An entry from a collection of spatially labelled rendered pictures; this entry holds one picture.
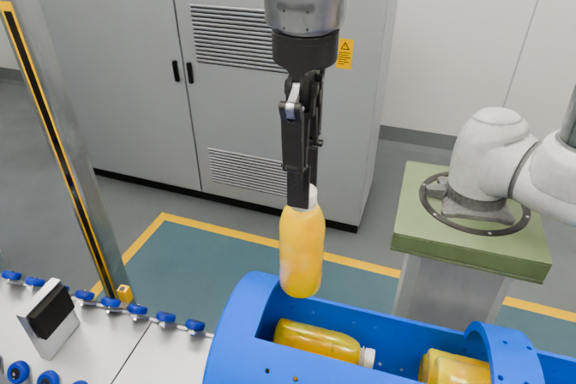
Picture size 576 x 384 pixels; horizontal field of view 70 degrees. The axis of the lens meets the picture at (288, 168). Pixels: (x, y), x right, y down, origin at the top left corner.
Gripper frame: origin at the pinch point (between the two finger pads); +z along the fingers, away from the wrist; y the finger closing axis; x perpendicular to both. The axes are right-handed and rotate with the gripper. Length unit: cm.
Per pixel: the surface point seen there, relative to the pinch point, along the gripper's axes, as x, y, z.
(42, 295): -55, 5, 37
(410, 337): 20.3, -7.5, 39.5
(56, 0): -185, -155, 18
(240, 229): -73, -133, 146
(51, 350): -54, 9, 51
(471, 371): 27.9, 4.4, 27.7
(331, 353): 6.2, -0.1, 39.8
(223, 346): -8.7, 12.9, 24.4
